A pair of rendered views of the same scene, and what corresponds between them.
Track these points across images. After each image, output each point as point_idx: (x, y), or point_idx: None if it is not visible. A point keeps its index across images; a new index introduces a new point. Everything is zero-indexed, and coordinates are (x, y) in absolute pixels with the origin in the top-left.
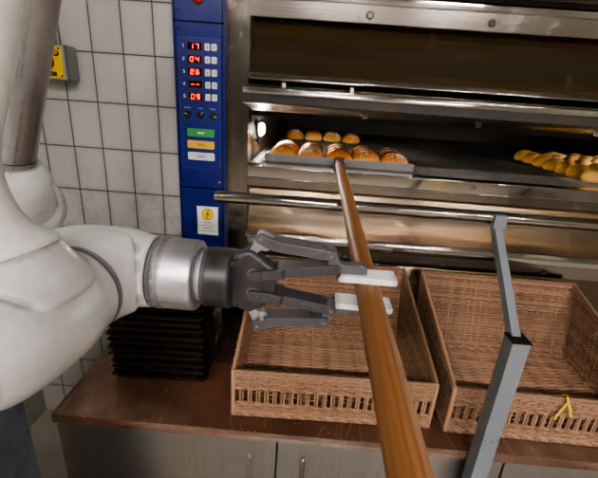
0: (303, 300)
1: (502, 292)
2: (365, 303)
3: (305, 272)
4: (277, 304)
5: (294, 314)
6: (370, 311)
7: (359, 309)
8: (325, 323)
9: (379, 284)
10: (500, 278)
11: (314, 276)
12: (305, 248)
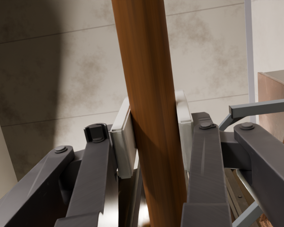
0: (190, 167)
1: (256, 213)
2: (123, 48)
3: (91, 177)
4: (226, 205)
5: (274, 196)
6: (114, 12)
7: (142, 52)
8: (246, 123)
9: (128, 103)
10: (245, 222)
11: (107, 161)
12: (12, 189)
